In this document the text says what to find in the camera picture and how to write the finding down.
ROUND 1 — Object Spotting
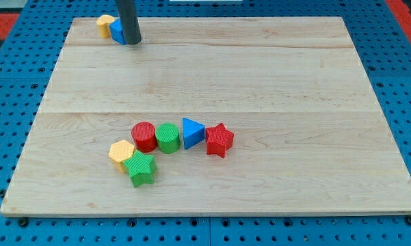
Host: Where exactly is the red cylinder block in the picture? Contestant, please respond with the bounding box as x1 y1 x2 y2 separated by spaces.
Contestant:
131 122 157 152

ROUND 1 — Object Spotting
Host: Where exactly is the red star block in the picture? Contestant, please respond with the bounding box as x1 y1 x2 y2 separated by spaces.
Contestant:
205 123 235 158

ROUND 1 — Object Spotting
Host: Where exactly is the yellow hexagon block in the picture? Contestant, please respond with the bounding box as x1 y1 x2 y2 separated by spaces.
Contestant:
108 140 135 173

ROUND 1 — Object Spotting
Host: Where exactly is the green star block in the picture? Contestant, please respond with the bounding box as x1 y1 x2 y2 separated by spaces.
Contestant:
122 150 157 187

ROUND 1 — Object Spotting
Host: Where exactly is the blue triangle block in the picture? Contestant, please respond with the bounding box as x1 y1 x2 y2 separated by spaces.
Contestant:
182 118 205 150

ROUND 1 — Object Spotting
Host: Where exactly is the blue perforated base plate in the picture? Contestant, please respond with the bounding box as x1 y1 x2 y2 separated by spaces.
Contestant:
0 0 411 245

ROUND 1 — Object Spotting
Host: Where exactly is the green cylinder block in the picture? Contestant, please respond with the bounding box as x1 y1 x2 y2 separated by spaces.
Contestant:
155 123 181 154

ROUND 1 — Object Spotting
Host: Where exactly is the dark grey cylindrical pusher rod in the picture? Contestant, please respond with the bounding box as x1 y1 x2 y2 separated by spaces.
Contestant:
116 0 142 44

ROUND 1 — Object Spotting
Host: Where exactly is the light wooden board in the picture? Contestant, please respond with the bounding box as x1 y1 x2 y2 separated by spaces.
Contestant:
0 17 411 218

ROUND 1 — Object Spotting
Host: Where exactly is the blue cube block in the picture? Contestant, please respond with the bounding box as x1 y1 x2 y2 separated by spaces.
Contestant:
109 19 127 45

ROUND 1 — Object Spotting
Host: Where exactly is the yellow block top left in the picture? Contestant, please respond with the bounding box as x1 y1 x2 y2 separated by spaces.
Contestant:
96 14 116 38

